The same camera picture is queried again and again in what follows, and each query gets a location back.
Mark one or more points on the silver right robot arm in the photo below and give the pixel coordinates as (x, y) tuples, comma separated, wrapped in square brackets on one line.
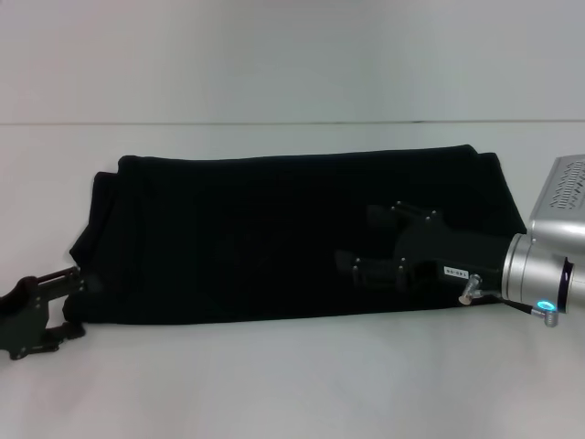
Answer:
[(535, 270)]

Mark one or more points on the black T-shirt with white print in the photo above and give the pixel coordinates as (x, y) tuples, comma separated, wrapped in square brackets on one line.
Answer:
[(251, 238)]

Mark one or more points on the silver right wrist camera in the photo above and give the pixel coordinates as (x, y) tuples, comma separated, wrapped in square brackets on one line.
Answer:
[(562, 196)]

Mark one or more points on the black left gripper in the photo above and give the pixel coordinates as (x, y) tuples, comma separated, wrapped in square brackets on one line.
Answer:
[(23, 315)]

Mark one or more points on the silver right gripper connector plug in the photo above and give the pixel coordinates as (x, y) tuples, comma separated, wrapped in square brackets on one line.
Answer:
[(468, 292)]

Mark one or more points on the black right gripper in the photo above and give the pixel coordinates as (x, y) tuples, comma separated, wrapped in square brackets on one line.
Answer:
[(457, 249)]

